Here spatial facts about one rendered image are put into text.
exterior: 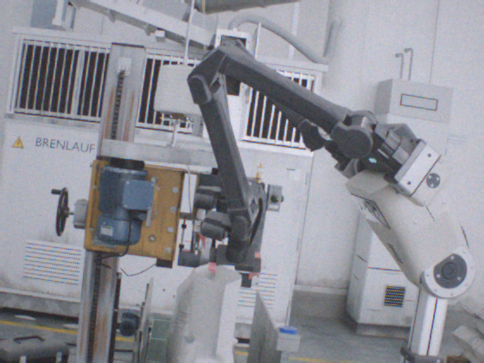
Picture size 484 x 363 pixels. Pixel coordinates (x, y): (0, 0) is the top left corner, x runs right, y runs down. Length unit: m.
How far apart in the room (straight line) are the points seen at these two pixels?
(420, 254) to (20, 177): 3.93
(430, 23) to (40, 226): 3.92
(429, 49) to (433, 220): 5.20
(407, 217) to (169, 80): 0.94
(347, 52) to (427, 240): 3.96
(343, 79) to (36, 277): 2.71
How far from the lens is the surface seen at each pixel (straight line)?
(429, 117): 6.39
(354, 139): 1.70
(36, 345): 4.32
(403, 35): 7.00
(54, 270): 5.51
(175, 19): 5.05
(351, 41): 5.83
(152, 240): 2.65
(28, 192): 5.48
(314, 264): 6.84
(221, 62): 1.72
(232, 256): 2.01
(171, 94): 2.43
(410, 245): 1.94
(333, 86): 5.79
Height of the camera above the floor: 1.46
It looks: 3 degrees down
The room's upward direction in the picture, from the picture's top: 7 degrees clockwise
